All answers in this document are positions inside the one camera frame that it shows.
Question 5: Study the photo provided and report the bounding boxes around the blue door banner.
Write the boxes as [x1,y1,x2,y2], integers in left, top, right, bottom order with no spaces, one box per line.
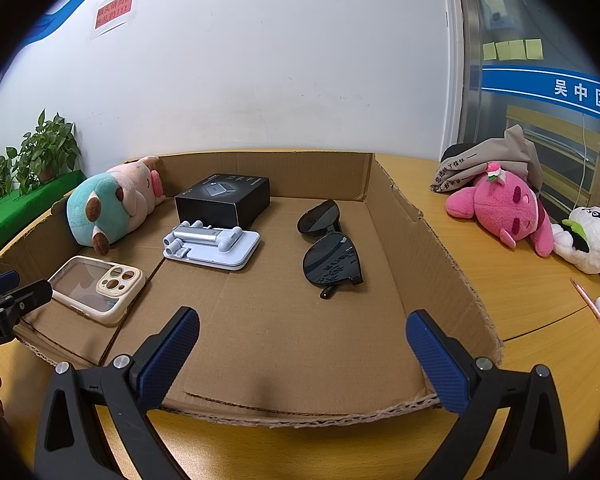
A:
[481,65,600,127]

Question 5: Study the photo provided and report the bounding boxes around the glass door with metal frame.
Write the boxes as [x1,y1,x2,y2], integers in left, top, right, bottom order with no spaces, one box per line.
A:
[450,0,600,211]

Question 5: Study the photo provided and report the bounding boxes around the pink pen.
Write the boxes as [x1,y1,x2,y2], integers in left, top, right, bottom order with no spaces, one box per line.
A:
[570,278,600,345]

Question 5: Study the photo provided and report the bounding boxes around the large potted green plant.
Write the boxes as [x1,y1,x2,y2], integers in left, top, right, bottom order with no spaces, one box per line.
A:
[17,109,83,196]

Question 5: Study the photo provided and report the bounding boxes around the white panda plush toy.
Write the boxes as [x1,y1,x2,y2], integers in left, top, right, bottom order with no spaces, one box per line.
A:
[551,205,600,275]

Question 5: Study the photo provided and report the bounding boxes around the shallow cardboard box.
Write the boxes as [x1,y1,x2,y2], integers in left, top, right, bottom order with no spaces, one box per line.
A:
[0,149,503,431]

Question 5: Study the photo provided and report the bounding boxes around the red wall sign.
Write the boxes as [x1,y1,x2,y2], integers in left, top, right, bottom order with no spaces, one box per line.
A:
[89,0,135,38]

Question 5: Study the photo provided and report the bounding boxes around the cream clear phone case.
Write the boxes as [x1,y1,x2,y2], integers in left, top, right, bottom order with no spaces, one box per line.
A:
[46,255,146,328]

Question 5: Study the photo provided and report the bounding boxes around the black product box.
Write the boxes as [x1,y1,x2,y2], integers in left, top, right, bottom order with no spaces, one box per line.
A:
[174,174,271,228]

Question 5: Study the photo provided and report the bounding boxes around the white cable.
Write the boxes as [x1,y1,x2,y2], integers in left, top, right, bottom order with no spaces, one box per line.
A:
[579,114,595,203]

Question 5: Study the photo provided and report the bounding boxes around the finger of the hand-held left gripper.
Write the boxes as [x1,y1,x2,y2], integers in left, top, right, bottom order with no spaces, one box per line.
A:
[0,279,54,333]
[0,270,21,302]

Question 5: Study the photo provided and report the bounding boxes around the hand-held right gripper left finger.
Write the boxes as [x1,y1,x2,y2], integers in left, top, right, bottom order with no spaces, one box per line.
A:
[34,306,201,480]

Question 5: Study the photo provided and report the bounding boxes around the teal and pink plush toy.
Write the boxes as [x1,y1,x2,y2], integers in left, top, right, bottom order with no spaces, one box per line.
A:
[66,156,167,255]

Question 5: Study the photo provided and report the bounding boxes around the white folding phone stand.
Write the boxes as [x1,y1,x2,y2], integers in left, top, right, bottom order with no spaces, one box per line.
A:
[162,221,262,272]

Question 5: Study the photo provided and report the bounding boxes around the cartoon sheep sticker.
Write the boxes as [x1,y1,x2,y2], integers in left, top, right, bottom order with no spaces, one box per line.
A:
[477,0,514,29]

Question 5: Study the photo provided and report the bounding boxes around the black sunglasses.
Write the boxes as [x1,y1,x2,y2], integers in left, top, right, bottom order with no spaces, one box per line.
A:
[297,199,366,301]

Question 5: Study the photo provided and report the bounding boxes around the beige printed cloth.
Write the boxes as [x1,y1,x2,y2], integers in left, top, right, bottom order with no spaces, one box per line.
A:
[430,124,546,196]

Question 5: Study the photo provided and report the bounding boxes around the yellow wooden desktop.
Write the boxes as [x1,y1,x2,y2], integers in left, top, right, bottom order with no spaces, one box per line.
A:
[0,152,600,480]

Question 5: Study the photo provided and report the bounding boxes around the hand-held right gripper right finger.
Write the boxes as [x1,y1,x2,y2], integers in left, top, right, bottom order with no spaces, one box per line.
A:
[405,310,578,480]

